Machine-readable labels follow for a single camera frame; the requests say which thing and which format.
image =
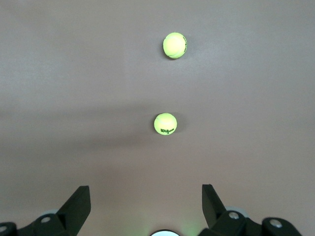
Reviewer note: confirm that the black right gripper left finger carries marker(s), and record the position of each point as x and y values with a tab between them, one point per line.
72	210

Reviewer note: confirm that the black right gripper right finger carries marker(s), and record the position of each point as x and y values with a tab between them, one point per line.
214	209

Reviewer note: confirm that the yellow Wilson tennis ball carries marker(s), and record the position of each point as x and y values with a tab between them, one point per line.
174	45
165	124

